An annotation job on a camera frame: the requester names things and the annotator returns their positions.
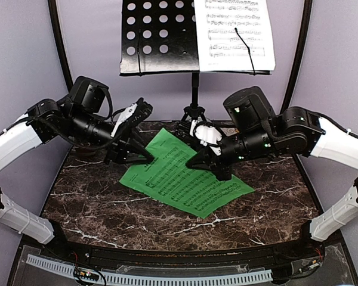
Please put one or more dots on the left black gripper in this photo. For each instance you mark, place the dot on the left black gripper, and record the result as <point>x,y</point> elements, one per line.
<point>119,148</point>

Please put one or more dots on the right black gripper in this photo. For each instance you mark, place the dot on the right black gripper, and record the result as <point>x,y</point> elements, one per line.
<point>205,159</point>

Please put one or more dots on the green sheet music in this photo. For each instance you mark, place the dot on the green sheet music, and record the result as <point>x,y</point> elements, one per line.
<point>168,180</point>

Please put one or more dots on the black music stand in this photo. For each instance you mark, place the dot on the black music stand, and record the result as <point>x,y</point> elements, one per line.
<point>160,37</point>

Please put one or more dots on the white sheet music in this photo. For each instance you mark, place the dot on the white sheet music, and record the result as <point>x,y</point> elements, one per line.
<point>234,36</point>

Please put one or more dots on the brown wooden metronome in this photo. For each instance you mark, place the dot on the brown wooden metronome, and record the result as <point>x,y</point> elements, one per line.
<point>84,153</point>

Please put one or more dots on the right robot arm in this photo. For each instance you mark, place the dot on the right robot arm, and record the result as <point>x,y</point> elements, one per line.
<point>262,133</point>

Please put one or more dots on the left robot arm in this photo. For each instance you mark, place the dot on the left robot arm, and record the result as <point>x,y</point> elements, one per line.
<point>75,119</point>

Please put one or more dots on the floral square plate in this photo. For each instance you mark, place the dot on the floral square plate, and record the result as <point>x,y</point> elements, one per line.
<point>229,131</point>

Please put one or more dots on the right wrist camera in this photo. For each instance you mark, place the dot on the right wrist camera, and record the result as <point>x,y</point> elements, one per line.
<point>198,134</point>

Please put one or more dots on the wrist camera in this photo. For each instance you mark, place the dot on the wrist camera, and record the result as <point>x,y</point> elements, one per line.
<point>132,115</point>
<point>198,134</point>

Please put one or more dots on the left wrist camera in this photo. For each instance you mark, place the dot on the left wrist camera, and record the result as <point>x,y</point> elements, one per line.
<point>132,115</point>

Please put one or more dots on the black front rail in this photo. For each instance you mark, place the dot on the black front rail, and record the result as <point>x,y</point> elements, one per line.
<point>275,255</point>

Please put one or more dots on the white slotted cable duct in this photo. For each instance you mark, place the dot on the white slotted cable duct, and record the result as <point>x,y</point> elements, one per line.
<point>88,276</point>

